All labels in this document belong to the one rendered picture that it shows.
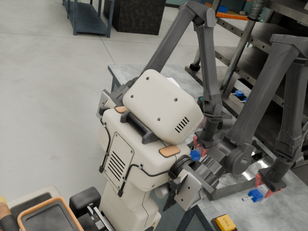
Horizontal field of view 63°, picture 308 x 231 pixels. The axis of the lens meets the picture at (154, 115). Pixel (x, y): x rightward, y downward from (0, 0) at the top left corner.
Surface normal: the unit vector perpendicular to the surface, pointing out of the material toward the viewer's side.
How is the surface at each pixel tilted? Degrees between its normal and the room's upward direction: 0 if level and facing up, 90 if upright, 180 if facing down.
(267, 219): 0
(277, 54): 68
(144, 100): 48
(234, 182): 3
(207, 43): 62
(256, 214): 0
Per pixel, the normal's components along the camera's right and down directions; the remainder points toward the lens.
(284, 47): -0.75, -0.24
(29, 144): 0.22, -0.79
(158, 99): -0.40, -0.35
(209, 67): 0.30, 0.16
